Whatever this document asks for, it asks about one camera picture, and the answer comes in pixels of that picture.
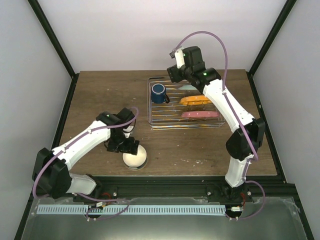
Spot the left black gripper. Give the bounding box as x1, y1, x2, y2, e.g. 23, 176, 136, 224
107, 132, 140, 156

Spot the teal flower plate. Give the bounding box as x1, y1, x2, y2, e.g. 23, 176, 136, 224
178, 85, 197, 91

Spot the blue enamel mug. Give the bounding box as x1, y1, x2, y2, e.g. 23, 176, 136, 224
150, 83, 170, 104

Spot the orange scalloped plate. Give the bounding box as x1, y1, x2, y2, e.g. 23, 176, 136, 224
179, 95, 212, 106

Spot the pink dotted scalloped plate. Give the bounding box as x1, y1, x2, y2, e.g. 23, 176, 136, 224
181, 110, 220, 119

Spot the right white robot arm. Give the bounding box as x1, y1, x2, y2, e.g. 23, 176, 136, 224
167, 46, 266, 202

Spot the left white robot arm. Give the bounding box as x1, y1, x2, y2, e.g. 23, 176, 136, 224
32, 107, 143, 202

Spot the white upturned bowl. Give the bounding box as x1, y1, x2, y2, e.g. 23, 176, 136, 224
122, 145, 147, 167

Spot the light blue slotted strip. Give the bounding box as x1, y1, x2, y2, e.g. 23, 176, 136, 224
36, 204, 226, 216

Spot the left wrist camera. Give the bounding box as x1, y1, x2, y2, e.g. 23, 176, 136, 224
123, 125, 135, 134

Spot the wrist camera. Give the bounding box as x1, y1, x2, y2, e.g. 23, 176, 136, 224
123, 125, 135, 134
169, 47, 185, 69

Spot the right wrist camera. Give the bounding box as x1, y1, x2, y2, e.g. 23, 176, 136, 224
169, 47, 185, 69

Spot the wire dish rack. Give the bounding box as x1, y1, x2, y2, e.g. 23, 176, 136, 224
147, 76, 226, 130

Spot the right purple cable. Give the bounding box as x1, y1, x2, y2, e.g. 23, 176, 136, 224
174, 31, 266, 221

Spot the black aluminium frame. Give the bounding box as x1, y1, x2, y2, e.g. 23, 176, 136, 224
28, 0, 314, 240

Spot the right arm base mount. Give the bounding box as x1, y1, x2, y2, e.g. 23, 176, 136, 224
205, 184, 253, 204

